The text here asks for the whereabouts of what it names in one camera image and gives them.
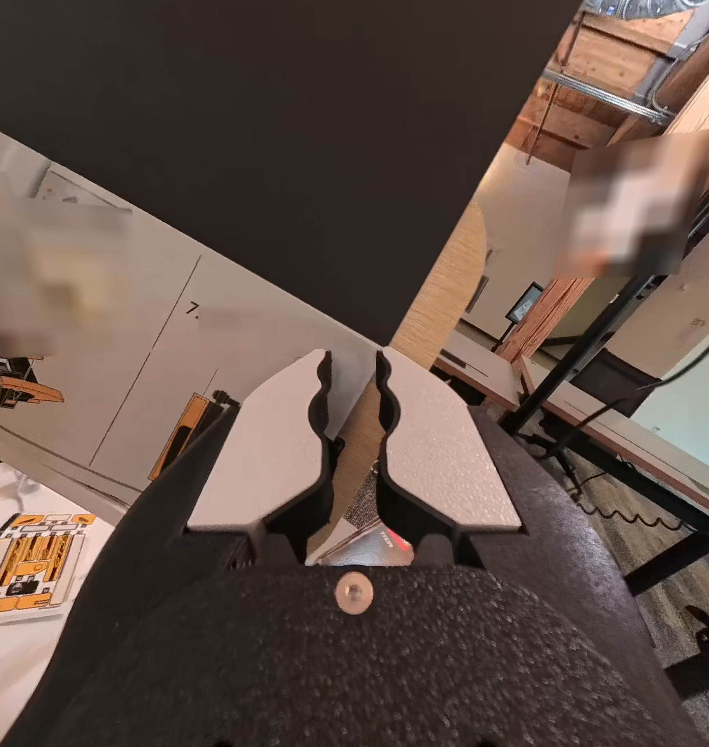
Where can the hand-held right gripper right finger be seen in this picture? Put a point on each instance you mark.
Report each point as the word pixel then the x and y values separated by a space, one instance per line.
pixel 442 461

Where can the small dark wall display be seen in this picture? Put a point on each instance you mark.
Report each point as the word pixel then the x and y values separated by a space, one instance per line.
pixel 523 303

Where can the white and wooden book stand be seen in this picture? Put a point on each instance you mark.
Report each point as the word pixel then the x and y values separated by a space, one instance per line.
pixel 272 146

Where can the black metal pole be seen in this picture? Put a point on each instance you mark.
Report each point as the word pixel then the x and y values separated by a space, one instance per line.
pixel 564 365

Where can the orange sticker sheet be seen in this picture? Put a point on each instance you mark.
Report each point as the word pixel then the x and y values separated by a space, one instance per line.
pixel 33 554

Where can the black lego car box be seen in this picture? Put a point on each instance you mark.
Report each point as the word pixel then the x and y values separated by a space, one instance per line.
pixel 366 548

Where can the wooden post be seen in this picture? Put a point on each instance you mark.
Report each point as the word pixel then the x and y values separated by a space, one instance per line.
pixel 555 309

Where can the lego instruction booklet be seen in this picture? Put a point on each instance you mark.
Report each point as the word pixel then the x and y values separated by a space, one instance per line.
pixel 167 280

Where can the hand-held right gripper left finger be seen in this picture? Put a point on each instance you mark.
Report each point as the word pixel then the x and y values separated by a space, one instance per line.
pixel 267 455

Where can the long office desk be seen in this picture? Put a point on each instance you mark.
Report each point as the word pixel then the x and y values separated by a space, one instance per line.
pixel 482 365
pixel 622 443

